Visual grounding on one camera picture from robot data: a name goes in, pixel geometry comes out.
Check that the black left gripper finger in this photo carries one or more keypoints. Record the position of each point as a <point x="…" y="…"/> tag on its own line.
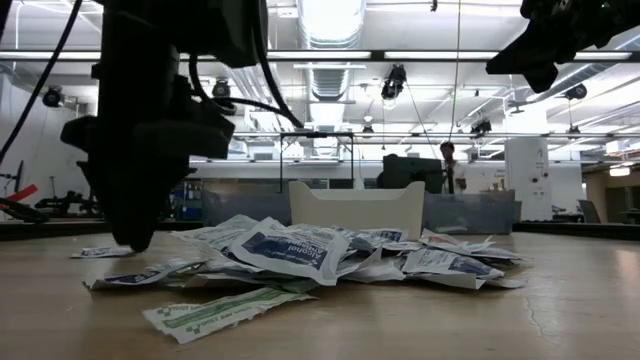
<point x="125" y="200"/>
<point x="160" y="190"/>

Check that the black background robot arm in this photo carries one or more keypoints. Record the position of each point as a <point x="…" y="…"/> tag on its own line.
<point x="65" y="202"/>

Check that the white paper packet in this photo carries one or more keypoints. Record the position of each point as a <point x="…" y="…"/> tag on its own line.
<point x="492" y="252"/>
<point x="385" y="235"/>

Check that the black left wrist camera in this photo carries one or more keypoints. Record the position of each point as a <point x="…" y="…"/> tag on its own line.
<point x="225" y="30"/>

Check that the black overhead light bar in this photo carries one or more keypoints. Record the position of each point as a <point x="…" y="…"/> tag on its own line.
<point x="440" y="55"/>

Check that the black overhead camera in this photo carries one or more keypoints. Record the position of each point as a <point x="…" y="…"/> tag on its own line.
<point x="395" y="80"/>

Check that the grey office chair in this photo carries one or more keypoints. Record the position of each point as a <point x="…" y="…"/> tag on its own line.
<point x="589" y="212"/>

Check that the black metal stand frame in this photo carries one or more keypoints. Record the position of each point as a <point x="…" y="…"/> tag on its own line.
<point x="315" y="134"/>

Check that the white plastic bin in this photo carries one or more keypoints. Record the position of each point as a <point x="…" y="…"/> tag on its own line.
<point x="360" y="210"/>

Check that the red strip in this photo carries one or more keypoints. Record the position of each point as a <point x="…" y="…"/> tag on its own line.
<point x="22" y="192"/>

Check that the silver ventilation duct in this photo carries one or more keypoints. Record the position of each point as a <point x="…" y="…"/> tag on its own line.
<point x="330" y="25"/>

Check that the black spot lamp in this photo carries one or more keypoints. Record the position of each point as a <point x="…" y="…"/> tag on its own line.
<point x="221" y="90"/>
<point x="481" y="127"/>
<point x="576" y="92"/>
<point x="52" y="97"/>

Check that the person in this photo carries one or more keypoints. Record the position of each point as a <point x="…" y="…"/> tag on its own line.
<point x="456" y="175"/>

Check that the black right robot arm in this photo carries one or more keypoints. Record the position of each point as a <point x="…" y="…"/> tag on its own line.
<point x="625" y="12"/>

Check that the red print white packet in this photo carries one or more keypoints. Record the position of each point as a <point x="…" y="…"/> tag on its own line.
<point x="440" y="240"/>

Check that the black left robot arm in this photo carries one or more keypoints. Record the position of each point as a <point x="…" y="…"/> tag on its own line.
<point x="130" y="7"/>

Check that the white pillar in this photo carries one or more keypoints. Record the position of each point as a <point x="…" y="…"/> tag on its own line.
<point x="527" y="175"/>

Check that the black computer monitor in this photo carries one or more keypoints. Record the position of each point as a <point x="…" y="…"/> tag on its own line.
<point x="407" y="175"/>

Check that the green print bandage packet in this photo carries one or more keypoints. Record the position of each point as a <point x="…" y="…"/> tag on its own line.
<point x="220" y="315"/>

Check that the blue storage shelf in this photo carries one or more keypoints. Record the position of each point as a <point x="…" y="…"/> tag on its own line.
<point x="192" y="200"/>

